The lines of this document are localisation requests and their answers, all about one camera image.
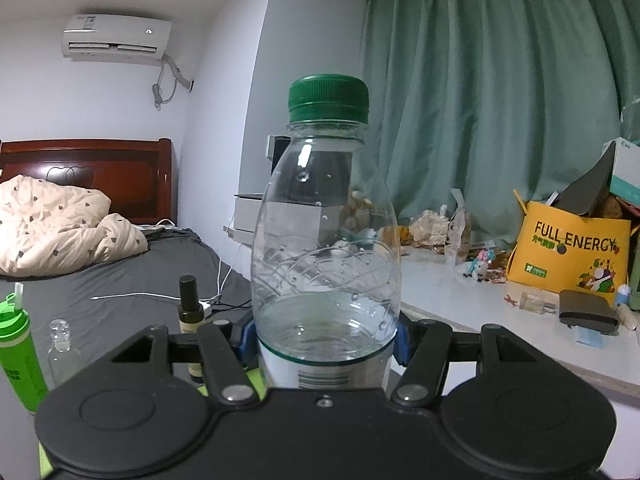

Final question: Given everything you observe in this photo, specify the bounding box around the window sill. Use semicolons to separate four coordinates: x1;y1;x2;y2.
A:
395;242;640;393

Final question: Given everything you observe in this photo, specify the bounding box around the beige crumpled object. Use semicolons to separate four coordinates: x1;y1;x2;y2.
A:
406;208;449;247

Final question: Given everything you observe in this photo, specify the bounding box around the cream patterned duvet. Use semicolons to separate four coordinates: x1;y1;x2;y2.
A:
0;175;149;277

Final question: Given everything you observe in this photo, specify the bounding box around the small unicorn toy figure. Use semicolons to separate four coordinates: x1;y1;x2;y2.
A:
462;249;496;281

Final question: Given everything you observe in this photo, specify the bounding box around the green curtain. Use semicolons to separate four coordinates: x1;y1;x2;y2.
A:
361;0;640;251

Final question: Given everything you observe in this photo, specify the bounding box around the black monitor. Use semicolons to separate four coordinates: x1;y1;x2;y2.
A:
267;135;291;162

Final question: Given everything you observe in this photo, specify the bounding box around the small clear glass bottle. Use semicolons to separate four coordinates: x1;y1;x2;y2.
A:
47;319;85;390

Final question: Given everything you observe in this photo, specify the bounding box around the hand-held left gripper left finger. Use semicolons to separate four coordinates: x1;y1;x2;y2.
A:
107;317;258;405

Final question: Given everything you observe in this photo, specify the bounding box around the small flat glass bottle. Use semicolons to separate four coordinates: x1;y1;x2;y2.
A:
519;291;558;315

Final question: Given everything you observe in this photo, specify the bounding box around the red wooden headboard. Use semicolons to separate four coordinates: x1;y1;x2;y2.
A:
0;137;173;226

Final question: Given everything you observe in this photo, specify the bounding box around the clear plastic bag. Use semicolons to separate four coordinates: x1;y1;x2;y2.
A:
442;187;473;266

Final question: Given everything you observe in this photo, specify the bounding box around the clear plastic water bottle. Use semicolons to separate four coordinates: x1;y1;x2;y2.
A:
250;75;403;391

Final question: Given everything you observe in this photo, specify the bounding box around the white box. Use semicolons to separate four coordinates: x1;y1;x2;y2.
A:
222;192;265;245

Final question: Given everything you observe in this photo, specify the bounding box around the brown spray bottle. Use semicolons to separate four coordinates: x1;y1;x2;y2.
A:
177;275;208;386

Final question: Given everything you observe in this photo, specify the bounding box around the white air conditioner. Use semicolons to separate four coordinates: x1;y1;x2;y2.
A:
61;13;173;64

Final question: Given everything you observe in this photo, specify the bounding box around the white and teal carton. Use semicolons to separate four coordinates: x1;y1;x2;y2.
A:
607;137;640;206

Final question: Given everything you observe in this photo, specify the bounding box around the white charging cable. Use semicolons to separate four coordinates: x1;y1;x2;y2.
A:
91;217;237;312

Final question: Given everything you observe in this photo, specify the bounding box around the black cable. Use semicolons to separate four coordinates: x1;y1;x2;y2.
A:
207;299;253;314

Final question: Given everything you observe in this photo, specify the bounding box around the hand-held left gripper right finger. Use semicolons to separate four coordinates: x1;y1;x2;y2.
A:
390;317;551;405

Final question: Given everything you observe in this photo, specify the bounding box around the green tumbler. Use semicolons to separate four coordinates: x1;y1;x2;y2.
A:
0;282;50;413

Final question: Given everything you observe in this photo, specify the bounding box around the air conditioner hose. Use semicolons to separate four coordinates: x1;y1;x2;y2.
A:
151;57;196;111

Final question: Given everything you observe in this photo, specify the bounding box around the dark grey cardboard box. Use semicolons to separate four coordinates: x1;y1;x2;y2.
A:
550;140;618;218

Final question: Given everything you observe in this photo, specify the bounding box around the black wallet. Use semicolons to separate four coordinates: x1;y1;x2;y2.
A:
558;289;621;333

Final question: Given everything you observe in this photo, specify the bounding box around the yellow Full Energy box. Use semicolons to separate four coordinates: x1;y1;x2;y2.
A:
506;187;633;306

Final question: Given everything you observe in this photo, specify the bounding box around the green mat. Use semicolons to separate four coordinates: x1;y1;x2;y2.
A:
37;366;266;480

